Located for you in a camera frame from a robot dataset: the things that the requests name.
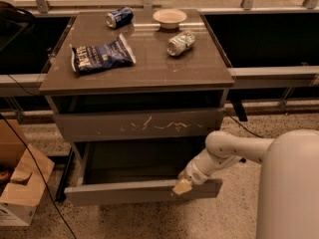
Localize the black floor cable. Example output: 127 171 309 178
224 111 265 139

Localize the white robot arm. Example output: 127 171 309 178
173 129 319 239

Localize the black cable at left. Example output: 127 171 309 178
0 114 78 239

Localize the grey top drawer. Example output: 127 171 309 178
55 109 223 142

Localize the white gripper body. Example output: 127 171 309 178
177 160 209 185

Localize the black table leg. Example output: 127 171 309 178
55 149 75 202

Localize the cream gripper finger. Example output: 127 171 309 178
172 178 192 195

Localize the white bowl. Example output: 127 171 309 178
153 9 187 29

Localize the grey drawer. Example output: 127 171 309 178
55 109 223 142
65 136 222 206

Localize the grey drawer cabinet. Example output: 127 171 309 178
39 9 235 197

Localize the cardboard box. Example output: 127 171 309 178
0 119 54 226

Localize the blue chip bag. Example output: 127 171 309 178
71 34 136 76

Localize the white green soda can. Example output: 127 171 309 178
166 31 196 57

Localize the blue soda can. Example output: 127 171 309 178
106 7 134 29

